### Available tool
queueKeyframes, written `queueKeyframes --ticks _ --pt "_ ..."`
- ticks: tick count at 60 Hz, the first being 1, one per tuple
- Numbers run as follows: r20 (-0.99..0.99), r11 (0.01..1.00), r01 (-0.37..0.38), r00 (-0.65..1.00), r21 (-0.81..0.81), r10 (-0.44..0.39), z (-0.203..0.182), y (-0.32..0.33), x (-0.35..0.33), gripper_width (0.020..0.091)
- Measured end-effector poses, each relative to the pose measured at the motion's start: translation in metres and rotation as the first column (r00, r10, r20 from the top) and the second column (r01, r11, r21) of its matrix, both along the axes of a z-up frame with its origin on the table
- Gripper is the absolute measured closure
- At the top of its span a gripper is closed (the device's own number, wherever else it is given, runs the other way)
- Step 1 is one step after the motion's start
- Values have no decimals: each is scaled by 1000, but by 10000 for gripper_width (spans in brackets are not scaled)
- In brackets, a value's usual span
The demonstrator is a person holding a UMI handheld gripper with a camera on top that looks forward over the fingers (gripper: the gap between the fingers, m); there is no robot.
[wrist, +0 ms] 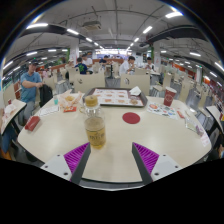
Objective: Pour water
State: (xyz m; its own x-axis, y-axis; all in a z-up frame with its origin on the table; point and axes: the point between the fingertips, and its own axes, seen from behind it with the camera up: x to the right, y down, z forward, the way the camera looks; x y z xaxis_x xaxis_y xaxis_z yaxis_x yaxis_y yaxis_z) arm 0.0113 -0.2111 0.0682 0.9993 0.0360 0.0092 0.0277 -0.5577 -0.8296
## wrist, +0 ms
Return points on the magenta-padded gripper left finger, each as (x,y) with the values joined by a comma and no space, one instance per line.
(76,156)

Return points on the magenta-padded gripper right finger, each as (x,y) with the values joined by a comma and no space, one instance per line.
(146,156)

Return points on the clear tea bottle yellow cap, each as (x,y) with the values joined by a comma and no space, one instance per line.
(95,130)

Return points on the flat round red coaster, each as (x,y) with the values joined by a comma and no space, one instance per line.
(131,118)

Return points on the red snack packet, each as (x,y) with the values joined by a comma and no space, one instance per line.
(70,109)

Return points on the colourful printed sticker sheet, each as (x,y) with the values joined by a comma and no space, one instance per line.
(161,110)

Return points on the white paper card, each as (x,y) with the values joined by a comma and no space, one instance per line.
(49,110)

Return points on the small red sauce packet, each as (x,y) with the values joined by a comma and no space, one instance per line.
(180,114)

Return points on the shiny holographic plastic pouch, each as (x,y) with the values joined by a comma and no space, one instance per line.
(193,126)

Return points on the clear plastic snack bag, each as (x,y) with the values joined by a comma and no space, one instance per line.
(70,99)

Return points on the small teal bottle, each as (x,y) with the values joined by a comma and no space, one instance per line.
(56,100)

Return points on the red paper cup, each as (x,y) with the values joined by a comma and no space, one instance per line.
(169,97)

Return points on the white crumpled napkin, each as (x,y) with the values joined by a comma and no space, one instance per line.
(135,91)

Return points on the printed paper tray liner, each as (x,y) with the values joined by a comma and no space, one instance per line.
(113,96)

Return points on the black backpack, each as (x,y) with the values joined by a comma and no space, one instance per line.
(46,95)

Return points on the person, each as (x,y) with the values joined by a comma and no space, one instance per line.
(30,86)
(88,61)
(219,150)
(81,67)
(149,64)
(104,60)
(125,66)

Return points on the beige chair round hole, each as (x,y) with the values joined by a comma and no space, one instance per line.
(136,83)
(90,82)

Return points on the group of beige chairs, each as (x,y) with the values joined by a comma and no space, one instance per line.
(191,96)

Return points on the white neighbouring table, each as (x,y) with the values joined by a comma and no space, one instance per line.
(11,111)
(215,115)

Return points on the ceiling air conditioner unit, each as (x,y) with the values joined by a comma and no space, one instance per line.
(91,25)

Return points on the group of ceiling lights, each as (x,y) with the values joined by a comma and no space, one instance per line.
(174,14)

